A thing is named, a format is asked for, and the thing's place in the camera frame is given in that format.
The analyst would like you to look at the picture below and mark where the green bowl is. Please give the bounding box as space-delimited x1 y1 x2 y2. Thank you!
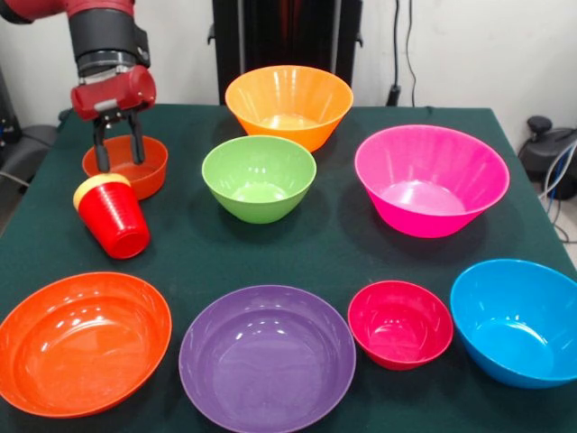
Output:
201 135 318 225

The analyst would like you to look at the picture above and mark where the purple bowl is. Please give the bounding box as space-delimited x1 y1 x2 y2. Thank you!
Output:
179 285 357 433

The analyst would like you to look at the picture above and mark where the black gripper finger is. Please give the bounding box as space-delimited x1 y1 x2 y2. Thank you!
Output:
92 117 111 175
125 109 146 166

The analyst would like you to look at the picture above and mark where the small crimson bowl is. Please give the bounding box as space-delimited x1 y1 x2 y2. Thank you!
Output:
347 280 454 371

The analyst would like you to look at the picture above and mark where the large magenta bowl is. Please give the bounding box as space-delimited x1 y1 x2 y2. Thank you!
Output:
354 124 511 239

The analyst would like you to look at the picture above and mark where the black chair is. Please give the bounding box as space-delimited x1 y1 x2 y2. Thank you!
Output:
0 68 73 190

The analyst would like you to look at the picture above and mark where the stack of yellow cups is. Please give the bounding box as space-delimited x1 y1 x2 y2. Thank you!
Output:
73 173 133 214

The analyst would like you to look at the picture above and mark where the large light orange bowl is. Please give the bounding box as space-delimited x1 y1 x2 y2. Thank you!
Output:
224 65 354 154

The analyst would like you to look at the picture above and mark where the blue bowl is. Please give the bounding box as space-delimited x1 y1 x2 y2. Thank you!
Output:
450 259 577 390

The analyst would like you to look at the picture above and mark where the red cup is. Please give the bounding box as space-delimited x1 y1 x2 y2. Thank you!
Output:
78 183 151 261

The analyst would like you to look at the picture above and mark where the dark green table cloth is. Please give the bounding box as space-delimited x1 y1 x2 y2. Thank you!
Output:
0 102 577 433

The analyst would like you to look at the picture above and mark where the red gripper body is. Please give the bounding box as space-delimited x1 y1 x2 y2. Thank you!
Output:
71 65 158 121

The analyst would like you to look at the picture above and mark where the black device with cables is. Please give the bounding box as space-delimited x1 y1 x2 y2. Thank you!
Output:
518 115 577 201

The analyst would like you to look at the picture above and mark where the black wall cable with plug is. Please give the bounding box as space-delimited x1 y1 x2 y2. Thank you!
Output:
386 0 404 107

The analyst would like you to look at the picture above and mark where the small orange bowl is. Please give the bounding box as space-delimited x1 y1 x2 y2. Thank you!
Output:
82 135 169 201

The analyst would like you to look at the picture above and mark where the large red-orange bowl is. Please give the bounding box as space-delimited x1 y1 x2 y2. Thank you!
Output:
0 272 173 419

